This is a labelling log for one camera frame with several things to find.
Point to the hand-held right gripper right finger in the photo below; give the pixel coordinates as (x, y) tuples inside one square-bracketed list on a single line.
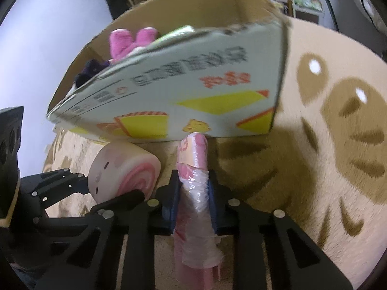
[(212, 208)]

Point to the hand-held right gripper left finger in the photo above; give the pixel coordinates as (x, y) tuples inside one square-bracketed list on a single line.
[(169, 207)]

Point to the pink plush toy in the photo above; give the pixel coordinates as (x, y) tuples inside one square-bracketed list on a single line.
[(130, 42)]

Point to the pink tissue packet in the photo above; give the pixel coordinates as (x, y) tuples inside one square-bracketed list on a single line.
[(196, 193)]

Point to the green tissue pack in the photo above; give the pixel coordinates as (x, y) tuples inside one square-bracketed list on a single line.
[(178, 31)]

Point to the printed cardboard box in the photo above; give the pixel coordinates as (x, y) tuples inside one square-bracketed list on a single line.
[(211, 75)]

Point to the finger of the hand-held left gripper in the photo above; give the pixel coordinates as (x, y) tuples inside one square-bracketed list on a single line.
[(57, 182), (127, 198)]

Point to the pink swiss roll plush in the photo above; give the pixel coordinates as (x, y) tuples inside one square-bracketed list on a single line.
[(121, 169)]

